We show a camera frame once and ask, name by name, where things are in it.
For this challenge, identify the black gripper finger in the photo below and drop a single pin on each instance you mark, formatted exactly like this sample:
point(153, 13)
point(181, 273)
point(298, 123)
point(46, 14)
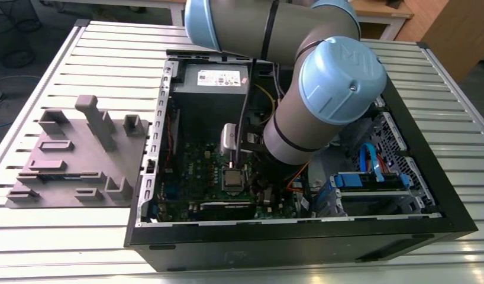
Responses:
point(265, 196)

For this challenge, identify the silver topped CPU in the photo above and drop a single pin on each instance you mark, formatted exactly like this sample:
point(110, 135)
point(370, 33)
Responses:
point(234, 178)

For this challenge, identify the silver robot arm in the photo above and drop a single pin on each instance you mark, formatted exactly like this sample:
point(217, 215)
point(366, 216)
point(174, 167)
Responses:
point(323, 88)

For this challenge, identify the black graphics card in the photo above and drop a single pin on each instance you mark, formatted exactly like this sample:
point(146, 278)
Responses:
point(225, 208)

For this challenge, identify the black PC case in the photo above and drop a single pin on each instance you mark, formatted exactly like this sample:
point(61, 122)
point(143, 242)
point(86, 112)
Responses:
point(265, 245)

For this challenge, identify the hard disk in blue carrier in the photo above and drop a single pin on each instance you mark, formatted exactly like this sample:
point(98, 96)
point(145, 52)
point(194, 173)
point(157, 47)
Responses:
point(351, 180)

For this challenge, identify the green motherboard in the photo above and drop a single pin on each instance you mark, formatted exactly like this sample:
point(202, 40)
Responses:
point(193, 177)

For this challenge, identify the grey disk bay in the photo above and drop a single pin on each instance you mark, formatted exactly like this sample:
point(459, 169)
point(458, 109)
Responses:
point(382, 195)

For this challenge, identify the grey power supply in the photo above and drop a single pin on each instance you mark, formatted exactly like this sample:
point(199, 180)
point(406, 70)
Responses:
point(205, 109)

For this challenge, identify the grey parts rack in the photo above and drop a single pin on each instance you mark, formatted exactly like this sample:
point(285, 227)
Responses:
point(86, 159)

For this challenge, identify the RAM stick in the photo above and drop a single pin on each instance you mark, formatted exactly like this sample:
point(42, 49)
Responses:
point(61, 177)

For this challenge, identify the wooden desk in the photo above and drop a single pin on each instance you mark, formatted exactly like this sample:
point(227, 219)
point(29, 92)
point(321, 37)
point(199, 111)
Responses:
point(386, 13)

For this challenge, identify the wooden cabinet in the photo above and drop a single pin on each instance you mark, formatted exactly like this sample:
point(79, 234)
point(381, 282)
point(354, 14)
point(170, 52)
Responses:
point(458, 35)

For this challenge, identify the white desk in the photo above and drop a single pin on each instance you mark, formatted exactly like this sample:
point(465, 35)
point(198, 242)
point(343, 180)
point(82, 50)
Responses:
point(106, 2)

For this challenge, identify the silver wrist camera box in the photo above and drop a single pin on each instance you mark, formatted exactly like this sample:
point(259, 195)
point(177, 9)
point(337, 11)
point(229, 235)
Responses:
point(227, 139)

